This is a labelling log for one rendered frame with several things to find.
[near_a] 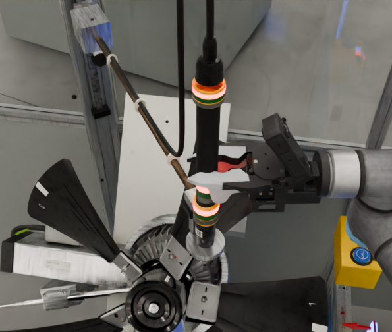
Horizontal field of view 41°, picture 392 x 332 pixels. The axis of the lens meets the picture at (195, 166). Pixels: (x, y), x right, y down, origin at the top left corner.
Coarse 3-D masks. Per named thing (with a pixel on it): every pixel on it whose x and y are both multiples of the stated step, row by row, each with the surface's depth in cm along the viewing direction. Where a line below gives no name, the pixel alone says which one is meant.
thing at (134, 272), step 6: (120, 258) 110; (126, 258) 108; (114, 264) 115; (120, 264) 113; (126, 264) 110; (132, 264) 108; (120, 270) 115; (132, 270) 110; (138, 270) 108; (126, 276) 115; (132, 276) 113; (138, 276) 110
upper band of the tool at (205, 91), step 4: (192, 80) 68; (224, 80) 68; (192, 84) 68; (196, 84) 70; (220, 84) 70; (224, 84) 68; (196, 88) 67; (200, 88) 71; (204, 88) 71; (208, 88) 71; (212, 88) 71; (216, 88) 71; (220, 88) 67; (224, 88) 68; (200, 92) 67; (204, 92) 66; (208, 92) 66; (212, 92) 66; (216, 92) 67; (220, 96) 68; (196, 100) 68; (208, 104) 68; (212, 104) 68; (212, 108) 68
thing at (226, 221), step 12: (192, 168) 113; (240, 168) 105; (240, 192) 103; (180, 204) 113; (228, 204) 104; (240, 204) 103; (180, 216) 112; (228, 216) 103; (240, 216) 102; (180, 228) 111; (216, 228) 104; (228, 228) 103; (180, 240) 109
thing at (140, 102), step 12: (180, 0) 68; (180, 12) 69; (180, 24) 70; (180, 36) 72; (108, 48) 118; (180, 48) 73; (108, 60) 116; (180, 60) 74; (120, 72) 112; (180, 72) 76; (180, 84) 78; (180, 96) 79; (144, 108) 104; (180, 108) 81; (180, 120) 83; (156, 132) 99; (180, 132) 85; (168, 144) 96; (180, 144) 88; (168, 156) 95; (180, 156) 91
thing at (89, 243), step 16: (64, 160) 104; (48, 176) 108; (64, 176) 105; (32, 192) 113; (64, 192) 107; (80, 192) 105; (32, 208) 116; (48, 208) 113; (64, 208) 110; (80, 208) 107; (48, 224) 118; (64, 224) 114; (80, 224) 109; (96, 224) 106; (80, 240) 115; (96, 240) 110; (112, 240) 106; (112, 256) 110
